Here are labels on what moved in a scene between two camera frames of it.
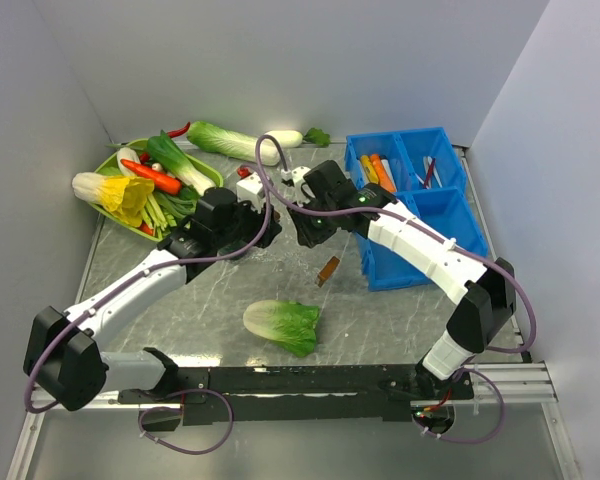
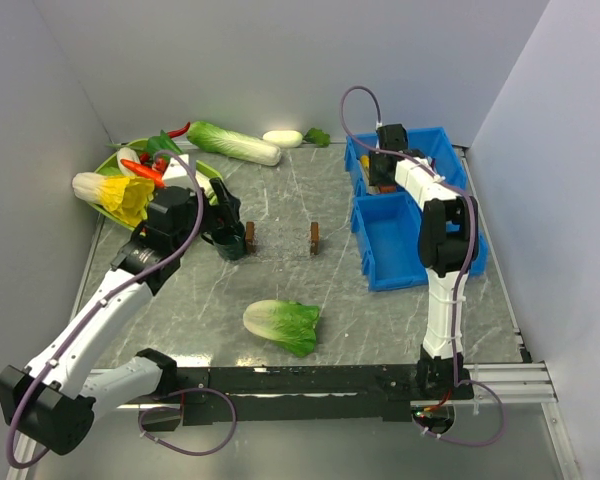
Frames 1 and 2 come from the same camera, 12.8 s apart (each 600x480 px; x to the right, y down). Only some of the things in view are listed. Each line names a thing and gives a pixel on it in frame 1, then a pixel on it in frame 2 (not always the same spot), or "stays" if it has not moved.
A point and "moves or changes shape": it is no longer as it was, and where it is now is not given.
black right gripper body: (315, 229) → (375, 173)
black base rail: (304, 395) stays
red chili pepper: (177, 132) stays
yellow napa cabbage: (122, 196) stays
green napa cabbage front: (288, 323) stays
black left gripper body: (245, 223) → (184, 233)
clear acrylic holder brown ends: (328, 269) moves or changes shape
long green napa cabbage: (208, 137) stays
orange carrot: (161, 181) stays
